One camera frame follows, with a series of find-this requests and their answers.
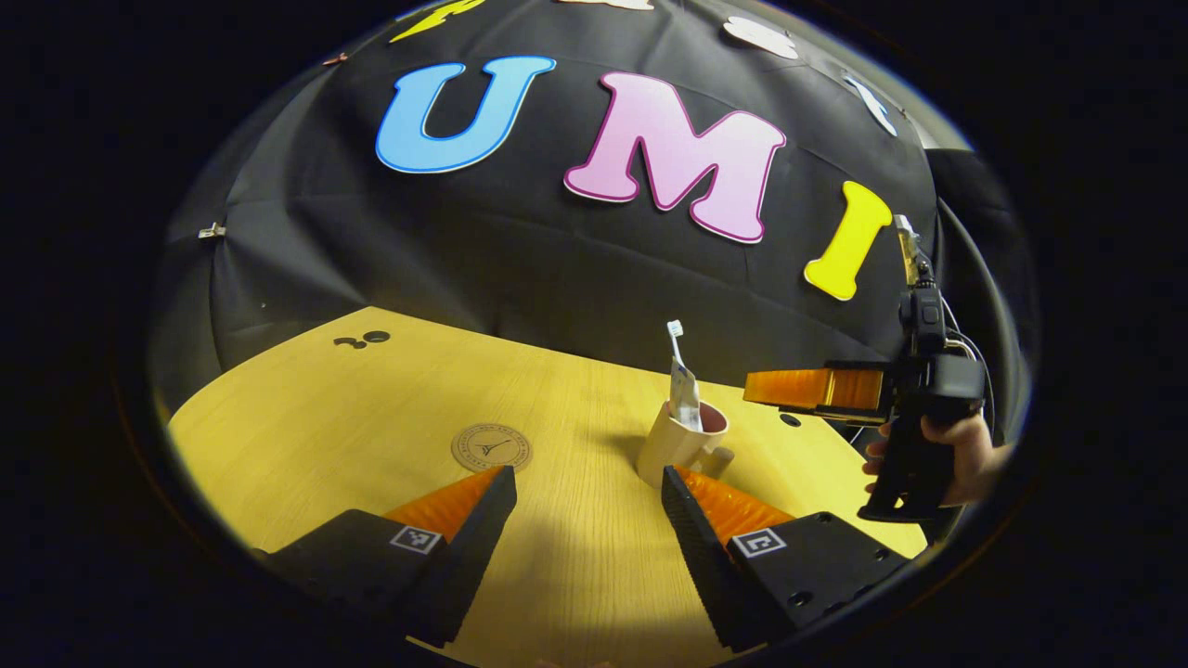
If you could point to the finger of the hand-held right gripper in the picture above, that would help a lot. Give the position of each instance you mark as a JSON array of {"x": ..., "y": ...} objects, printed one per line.
[{"x": 798, "y": 388}]

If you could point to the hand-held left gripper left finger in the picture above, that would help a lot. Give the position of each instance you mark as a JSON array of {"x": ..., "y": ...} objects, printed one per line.
[{"x": 483, "y": 529}]

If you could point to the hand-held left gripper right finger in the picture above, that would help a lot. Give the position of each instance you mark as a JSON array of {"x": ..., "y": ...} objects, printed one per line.
[{"x": 691, "y": 533}]

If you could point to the round brown coaster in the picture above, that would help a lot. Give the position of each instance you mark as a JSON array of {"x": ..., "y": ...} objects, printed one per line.
[{"x": 491, "y": 447}]

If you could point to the wooden desktop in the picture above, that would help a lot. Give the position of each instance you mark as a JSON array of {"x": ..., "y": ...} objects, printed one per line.
[{"x": 371, "y": 408}]

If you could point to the white cloth clip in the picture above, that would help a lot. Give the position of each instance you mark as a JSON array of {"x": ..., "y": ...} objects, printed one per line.
[{"x": 212, "y": 230}]

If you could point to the white toothpaste tube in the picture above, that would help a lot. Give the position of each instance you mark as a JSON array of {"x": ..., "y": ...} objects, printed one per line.
[{"x": 685, "y": 399}]

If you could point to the light blue toothbrush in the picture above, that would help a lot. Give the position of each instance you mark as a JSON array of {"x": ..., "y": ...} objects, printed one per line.
[{"x": 677, "y": 341}]

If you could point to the black backdrop cloth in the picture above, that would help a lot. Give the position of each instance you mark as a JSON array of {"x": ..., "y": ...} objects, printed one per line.
[{"x": 520, "y": 250}]

